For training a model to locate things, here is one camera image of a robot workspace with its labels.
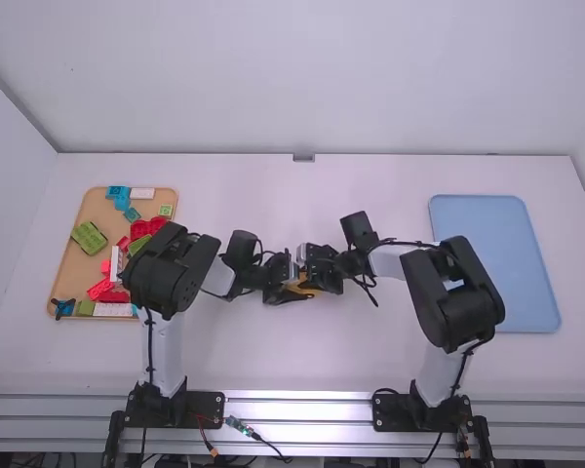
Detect red toy brick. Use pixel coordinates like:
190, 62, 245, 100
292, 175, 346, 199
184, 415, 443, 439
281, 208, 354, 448
128, 217, 170, 245
87, 277, 130, 301

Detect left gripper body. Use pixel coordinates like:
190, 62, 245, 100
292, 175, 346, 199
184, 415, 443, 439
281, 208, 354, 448
260, 249, 298, 294

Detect silver rails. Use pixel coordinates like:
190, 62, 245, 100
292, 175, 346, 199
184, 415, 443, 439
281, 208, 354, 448
0, 388, 585, 460

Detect black and teal toy propeller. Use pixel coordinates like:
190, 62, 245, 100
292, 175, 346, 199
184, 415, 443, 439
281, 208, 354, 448
50, 296, 77, 322

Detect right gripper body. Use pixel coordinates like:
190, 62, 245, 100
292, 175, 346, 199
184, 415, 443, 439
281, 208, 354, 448
304, 242, 345, 296

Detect tan tray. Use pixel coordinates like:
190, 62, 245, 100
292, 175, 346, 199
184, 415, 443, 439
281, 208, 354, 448
46, 185, 180, 323

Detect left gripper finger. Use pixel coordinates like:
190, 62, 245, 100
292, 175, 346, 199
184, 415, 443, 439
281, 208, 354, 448
263, 286, 306, 307

